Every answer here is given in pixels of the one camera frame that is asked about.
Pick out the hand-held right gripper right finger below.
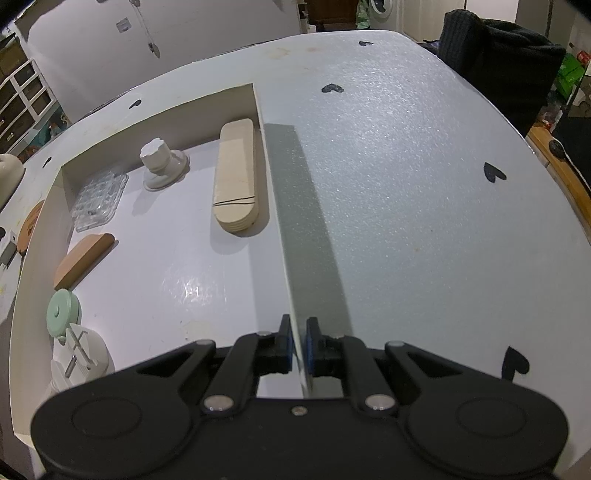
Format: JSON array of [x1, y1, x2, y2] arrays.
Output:
[[305, 316, 467, 412]]

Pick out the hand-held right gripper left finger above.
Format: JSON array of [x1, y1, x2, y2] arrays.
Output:
[[139, 315, 293, 414]]

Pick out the white cardboard box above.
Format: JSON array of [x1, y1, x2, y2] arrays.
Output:
[[9, 83, 312, 455]]

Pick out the oblong wooden boards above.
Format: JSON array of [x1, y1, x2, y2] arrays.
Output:
[[212, 119, 271, 234]]

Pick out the white round cross-slot holder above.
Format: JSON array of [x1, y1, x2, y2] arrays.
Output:
[[50, 325, 114, 393]]

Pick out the white knob suction cup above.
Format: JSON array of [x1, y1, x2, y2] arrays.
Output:
[[140, 137, 189, 191]]

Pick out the mint green round container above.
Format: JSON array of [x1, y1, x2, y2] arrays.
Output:
[[46, 289, 82, 341]]

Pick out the clear plastic blister pack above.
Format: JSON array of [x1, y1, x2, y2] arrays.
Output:
[[71, 170, 129, 232]]

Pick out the round cork coaster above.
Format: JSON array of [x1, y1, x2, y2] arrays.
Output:
[[18, 200, 45, 254]]

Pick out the white ceramic bowl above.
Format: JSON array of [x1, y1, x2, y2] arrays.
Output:
[[0, 154, 26, 208]]

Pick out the white washing machine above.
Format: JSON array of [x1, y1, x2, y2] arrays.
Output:
[[367, 0, 398, 21]]

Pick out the white glass-door cabinet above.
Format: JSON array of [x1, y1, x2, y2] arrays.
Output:
[[0, 34, 61, 155]]

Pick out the green package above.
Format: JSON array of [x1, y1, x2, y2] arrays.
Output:
[[556, 51, 587, 100]]

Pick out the hanging cord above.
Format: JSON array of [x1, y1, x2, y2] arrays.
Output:
[[131, 0, 161, 59]]

